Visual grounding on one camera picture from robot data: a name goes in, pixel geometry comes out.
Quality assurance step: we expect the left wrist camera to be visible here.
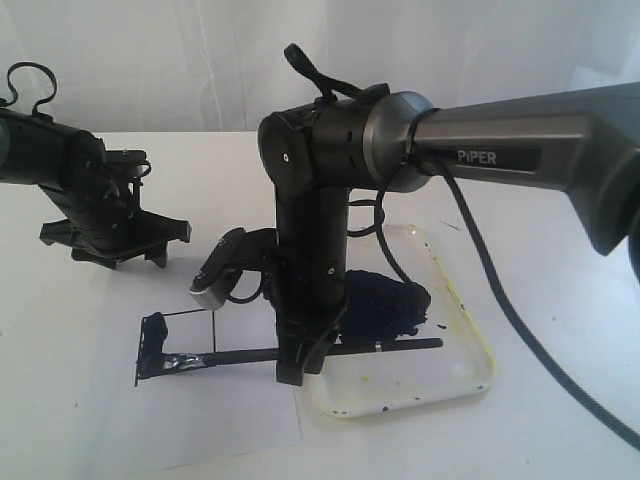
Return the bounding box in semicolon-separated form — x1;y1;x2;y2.
105;150;152;182

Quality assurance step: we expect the white plastic paint tray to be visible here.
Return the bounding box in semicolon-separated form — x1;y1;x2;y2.
301;224;496;418

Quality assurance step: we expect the white backdrop curtain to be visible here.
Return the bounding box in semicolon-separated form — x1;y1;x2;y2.
1;1;639;132

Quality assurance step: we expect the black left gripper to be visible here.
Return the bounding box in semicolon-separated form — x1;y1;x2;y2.
38;177;192;270

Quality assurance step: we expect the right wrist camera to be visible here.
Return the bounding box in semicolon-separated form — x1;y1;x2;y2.
189;227;276;311

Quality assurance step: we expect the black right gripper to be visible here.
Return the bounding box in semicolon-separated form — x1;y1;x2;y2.
272;189;349;386

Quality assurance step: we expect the white paper sheet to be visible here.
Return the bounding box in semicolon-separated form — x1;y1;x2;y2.
72;238;300;479

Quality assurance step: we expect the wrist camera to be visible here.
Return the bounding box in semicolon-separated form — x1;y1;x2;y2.
105;150;152;182
189;227;276;311

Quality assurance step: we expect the black paintbrush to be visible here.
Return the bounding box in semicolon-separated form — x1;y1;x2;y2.
160;338;444;374

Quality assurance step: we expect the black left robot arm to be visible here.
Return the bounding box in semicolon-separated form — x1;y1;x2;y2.
1;109;191;269

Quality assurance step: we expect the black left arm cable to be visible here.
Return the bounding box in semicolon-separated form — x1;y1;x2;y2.
0;62;58;119

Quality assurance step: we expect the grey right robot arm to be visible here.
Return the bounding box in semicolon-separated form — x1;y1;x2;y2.
257;83;639;386

